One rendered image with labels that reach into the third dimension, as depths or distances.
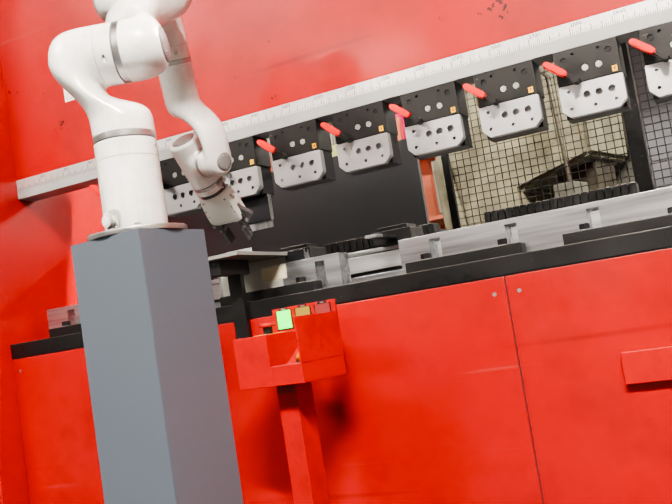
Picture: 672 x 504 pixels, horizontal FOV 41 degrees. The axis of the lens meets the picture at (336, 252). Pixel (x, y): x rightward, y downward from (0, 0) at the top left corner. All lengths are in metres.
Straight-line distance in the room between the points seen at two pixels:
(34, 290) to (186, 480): 1.52
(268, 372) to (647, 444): 0.85
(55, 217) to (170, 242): 1.53
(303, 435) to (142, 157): 0.77
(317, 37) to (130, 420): 1.25
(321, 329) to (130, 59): 0.75
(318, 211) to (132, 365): 1.49
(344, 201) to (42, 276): 1.03
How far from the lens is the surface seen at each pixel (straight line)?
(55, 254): 3.14
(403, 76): 2.36
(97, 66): 1.78
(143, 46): 1.76
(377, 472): 2.28
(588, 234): 2.14
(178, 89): 2.30
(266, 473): 2.42
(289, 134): 2.47
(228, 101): 2.59
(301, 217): 3.05
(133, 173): 1.71
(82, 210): 3.28
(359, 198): 2.96
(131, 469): 1.68
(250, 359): 2.10
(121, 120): 1.73
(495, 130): 2.25
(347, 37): 2.44
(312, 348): 2.03
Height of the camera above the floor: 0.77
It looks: 5 degrees up
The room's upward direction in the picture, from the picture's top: 9 degrees counter-clockwise
